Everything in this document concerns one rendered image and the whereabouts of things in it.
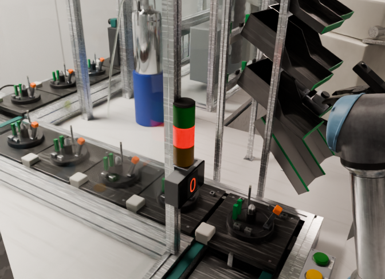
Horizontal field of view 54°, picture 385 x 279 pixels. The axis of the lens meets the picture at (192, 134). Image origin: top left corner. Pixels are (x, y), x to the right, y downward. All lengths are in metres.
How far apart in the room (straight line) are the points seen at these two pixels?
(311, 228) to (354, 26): 2.81
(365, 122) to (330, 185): 0.89
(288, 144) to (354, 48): 2.42
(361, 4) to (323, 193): 2.47
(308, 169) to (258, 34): 0.51
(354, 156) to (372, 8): 3.01
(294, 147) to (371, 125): 0.66
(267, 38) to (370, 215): 0.59
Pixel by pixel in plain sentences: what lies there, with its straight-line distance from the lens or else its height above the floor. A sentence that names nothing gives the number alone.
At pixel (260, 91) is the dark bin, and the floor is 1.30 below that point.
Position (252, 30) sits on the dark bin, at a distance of 1.19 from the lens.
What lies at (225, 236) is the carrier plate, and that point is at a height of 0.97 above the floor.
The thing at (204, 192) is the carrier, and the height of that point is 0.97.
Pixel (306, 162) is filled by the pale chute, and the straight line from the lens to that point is 1.39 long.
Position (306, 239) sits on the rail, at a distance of 1.21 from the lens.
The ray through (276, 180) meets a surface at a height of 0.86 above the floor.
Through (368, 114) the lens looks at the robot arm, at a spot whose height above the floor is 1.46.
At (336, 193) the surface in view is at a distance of 1.58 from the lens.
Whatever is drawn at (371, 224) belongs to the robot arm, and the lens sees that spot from 0.85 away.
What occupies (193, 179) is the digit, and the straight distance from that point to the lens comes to 0.92.
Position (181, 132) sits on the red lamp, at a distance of 0.84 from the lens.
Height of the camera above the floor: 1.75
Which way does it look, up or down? 28 degrees down
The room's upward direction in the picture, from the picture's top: 1 degrees clockwise
